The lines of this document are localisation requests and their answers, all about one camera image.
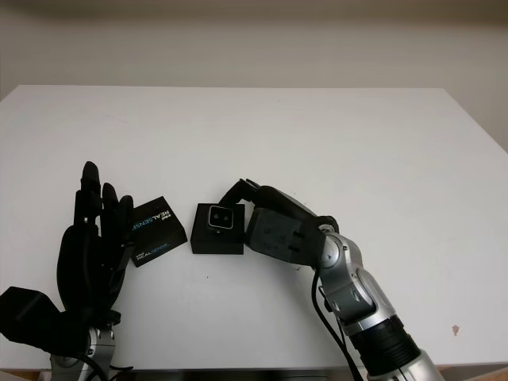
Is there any black RealSense box lid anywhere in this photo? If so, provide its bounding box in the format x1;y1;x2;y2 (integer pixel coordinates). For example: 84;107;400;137
129;195;189;269

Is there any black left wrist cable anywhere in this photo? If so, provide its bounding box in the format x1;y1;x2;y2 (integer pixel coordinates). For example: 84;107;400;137
78;348;133;381

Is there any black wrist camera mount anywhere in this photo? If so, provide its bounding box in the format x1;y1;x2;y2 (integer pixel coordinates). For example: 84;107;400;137
244;206;321;267
0;286;90;354

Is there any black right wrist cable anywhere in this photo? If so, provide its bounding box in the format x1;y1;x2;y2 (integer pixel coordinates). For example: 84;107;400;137
311;273;367;381

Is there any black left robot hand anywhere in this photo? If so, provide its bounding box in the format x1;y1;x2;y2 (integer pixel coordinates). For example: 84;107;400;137
56;160;136;325

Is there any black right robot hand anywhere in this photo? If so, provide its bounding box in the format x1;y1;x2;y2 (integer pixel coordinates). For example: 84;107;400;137
217;178;340;271

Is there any small silver depth camera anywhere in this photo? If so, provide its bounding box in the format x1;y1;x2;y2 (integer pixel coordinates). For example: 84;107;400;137
207;204;235;234

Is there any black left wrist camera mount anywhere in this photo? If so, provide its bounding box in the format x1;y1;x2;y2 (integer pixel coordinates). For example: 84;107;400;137
0;286;90;354

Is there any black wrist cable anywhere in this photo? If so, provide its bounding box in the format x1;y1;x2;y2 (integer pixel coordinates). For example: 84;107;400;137
78;348;133;381
311;273;367;381

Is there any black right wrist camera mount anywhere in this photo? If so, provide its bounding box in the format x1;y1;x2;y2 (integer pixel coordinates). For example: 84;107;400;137
244;206;321;267

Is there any black camera box base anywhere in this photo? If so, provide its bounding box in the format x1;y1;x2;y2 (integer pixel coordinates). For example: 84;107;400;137
190;202;247;256

